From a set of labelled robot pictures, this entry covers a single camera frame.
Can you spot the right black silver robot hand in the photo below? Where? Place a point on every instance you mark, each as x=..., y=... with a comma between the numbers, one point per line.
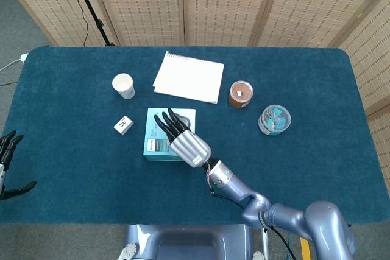
x=190, y=147

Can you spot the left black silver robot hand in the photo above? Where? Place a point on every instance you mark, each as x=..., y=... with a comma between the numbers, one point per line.
x=6, y=150

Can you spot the teal speaker product box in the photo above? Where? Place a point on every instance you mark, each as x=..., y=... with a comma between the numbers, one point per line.
x=152, y=141

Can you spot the small white cardboard box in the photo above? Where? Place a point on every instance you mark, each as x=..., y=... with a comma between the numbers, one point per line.
x=123, y=126

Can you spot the white spiral notepad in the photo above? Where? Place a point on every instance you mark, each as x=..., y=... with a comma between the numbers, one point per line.
x=189, y=77

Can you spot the clear jar of rubber bands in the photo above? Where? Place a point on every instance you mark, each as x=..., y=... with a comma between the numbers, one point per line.
x=241, y=94

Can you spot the blue table cloth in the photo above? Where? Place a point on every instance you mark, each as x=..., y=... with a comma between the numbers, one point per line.
x=91, y=165

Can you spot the clear jar of binder clips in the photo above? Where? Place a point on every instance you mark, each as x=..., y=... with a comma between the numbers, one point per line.
x=274, y=120

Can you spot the white paper cup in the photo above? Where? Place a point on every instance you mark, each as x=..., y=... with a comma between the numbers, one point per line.
x=123, y=85

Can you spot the blue-grey robot torso base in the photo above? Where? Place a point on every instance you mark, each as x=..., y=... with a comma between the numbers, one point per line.
x=189, y=241

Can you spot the black tripod stand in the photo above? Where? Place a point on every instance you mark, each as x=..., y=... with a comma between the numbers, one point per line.
x=91, y=7

